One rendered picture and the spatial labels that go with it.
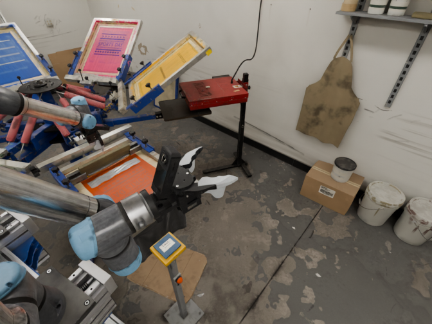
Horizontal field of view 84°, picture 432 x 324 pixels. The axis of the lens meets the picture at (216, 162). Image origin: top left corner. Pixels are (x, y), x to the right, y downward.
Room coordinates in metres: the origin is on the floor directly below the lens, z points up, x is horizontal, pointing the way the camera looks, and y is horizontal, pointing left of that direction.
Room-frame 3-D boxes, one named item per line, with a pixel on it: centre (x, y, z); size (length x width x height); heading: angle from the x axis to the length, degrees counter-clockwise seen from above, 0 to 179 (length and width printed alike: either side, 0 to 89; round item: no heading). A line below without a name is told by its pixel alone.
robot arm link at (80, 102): (1.22, 0.76, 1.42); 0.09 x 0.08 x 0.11; 156
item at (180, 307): (0.64, 0.24, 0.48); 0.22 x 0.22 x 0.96; 48
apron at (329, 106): (2.19, -1.13, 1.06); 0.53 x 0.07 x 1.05; 48
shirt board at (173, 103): (2.02, 0.73, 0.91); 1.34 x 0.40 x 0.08; 108
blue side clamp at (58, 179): (1.06, 0.95, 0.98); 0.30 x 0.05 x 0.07; 48
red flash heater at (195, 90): (2.25, 0.02, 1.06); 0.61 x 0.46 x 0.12; 108
